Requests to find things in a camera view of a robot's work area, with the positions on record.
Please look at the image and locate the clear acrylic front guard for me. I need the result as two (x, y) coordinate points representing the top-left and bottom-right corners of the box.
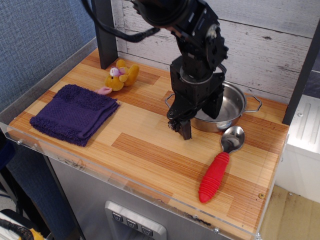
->
(0, 119), (264, 240)

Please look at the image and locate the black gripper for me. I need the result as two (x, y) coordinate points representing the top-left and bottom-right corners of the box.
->
(167, 56), (225, 140)

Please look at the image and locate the dark vertical post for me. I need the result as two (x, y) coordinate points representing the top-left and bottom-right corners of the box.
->
(91, 0), (118, 70)
(282, 22), (320, 125)

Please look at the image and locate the yellow plush toy animal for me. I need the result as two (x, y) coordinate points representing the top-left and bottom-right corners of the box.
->
(95, 59), (140, 95)

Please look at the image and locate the silver dispenser button panel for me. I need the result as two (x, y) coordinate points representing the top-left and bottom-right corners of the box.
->
(104, 200), (167, 240)

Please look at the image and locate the folded purple cloth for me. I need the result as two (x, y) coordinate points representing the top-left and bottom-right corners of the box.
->
(29, 84), (120, 147)

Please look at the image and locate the yellow object bottom left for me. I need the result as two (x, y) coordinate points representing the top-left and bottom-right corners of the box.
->
(30, 228), (47, 240)

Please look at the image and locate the dark left vertical post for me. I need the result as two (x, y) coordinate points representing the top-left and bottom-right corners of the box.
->
(91, 0), (118, 70)

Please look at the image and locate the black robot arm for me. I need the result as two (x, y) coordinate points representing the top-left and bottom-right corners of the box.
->
(133, 0), (229, 140)

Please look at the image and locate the red-handled metal spoon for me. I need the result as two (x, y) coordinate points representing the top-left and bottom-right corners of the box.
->
(198, 126), (245, 203)

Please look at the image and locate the dark right vertical post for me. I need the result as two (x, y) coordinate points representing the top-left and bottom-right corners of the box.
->
(282, 22), (320, 125)

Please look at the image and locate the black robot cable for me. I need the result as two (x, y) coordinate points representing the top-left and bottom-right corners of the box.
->
(81, 0), (161, 43)

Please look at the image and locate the stainless steel cabinet front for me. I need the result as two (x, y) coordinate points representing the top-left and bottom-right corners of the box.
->
(49, 158), (227, 240)

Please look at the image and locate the white appliance at right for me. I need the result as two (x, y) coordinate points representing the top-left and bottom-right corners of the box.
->
(275, 95), (320, 203)

